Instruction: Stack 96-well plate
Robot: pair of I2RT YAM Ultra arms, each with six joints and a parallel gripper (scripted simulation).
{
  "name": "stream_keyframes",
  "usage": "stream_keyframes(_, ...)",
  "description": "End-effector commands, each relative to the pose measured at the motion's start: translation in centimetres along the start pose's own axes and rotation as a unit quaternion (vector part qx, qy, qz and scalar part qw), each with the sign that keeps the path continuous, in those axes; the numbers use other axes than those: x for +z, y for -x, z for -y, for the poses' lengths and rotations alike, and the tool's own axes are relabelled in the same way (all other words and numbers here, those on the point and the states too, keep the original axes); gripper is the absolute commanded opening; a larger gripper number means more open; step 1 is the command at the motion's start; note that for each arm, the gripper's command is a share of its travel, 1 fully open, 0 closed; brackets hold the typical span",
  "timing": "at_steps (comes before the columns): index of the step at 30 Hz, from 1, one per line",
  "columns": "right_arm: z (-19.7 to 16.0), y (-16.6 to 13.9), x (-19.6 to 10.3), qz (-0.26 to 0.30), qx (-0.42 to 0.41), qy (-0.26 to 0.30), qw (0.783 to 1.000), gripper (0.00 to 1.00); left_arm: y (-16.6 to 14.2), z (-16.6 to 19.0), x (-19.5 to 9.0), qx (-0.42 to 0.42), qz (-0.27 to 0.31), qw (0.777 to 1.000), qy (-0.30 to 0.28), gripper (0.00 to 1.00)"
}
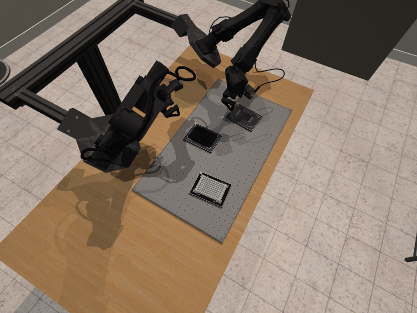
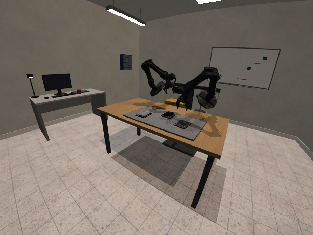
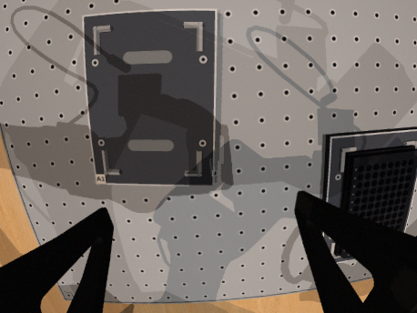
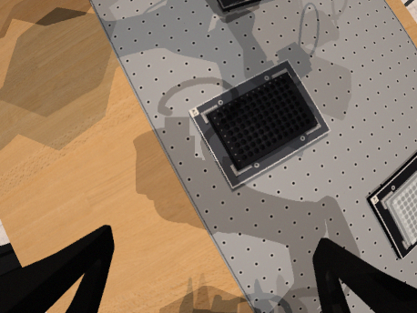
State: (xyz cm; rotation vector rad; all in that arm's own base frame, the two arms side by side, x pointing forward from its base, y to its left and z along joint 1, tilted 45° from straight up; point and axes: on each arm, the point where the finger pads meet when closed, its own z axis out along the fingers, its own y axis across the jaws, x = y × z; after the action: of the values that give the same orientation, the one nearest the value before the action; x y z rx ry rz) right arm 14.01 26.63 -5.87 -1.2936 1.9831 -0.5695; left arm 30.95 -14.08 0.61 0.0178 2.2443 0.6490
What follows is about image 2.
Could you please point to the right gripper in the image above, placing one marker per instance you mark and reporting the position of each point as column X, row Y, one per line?
column 168, row 85

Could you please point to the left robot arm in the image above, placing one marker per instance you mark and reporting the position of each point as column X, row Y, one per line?
column 190, row 85

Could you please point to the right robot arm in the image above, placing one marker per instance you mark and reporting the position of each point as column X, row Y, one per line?
column 146, row 66

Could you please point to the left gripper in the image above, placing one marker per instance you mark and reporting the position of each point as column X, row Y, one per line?
column 184, row 101

